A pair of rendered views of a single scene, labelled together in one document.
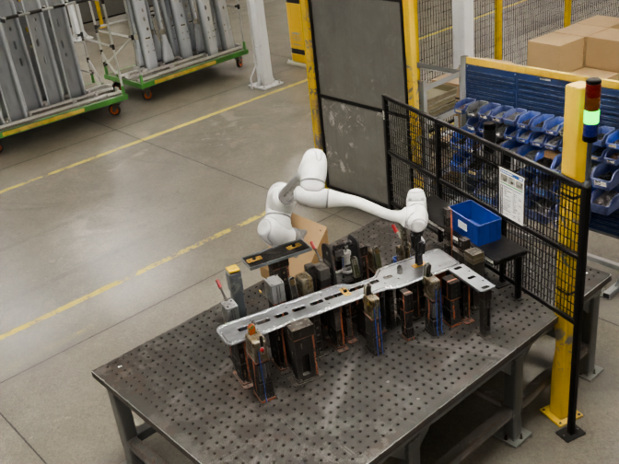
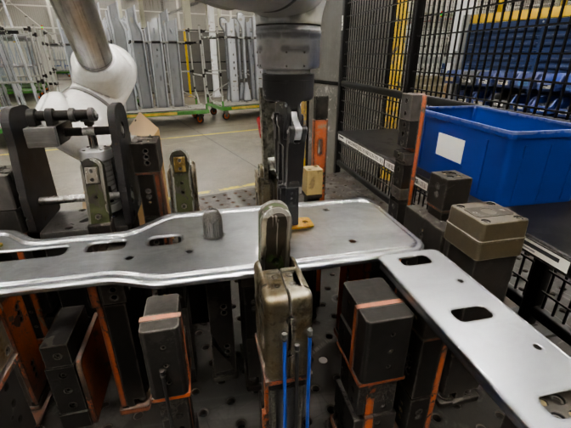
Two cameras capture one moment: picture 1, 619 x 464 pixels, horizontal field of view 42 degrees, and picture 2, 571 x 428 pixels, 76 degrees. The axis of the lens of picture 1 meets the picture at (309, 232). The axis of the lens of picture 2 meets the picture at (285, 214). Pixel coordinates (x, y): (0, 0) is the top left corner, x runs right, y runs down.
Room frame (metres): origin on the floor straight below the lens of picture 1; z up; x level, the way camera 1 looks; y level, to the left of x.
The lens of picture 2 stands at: (3.23, -0.68, 1.27)
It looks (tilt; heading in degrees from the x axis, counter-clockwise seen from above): 24 degrees down; 11
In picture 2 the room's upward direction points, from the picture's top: straight up
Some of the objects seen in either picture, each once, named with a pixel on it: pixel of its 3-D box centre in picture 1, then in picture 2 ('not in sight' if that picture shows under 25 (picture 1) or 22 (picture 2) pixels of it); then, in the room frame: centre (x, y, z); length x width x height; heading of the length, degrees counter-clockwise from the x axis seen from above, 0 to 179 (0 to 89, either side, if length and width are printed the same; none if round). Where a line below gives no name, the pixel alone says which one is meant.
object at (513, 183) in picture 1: (512, 195); not in sight; (3.90, -1.13, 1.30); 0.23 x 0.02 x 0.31; 23
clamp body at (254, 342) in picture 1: (261, 366); not in sight; (3.19, 0.31, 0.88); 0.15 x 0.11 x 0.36; 23
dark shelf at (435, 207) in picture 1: (461, 227); (443, 169); (4.13, -0.90, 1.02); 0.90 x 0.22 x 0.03; 23
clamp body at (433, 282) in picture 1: (432, 305); (280, 386); (3.56, -0.61, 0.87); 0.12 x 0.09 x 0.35; 23
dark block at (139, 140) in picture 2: (363, 276); (159, 233); (3.88, -0.27, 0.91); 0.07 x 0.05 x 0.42; 23
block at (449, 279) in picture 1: (450, 300); (365, 374); (3.63, -0.72, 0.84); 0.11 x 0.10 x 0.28; 23
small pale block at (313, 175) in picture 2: not in sight; (310, 248); (3.92, -0.60, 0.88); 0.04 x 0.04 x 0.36; 23
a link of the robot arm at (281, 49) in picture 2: not in sight; (288, 50); (3.78, -0.58, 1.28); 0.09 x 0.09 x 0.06
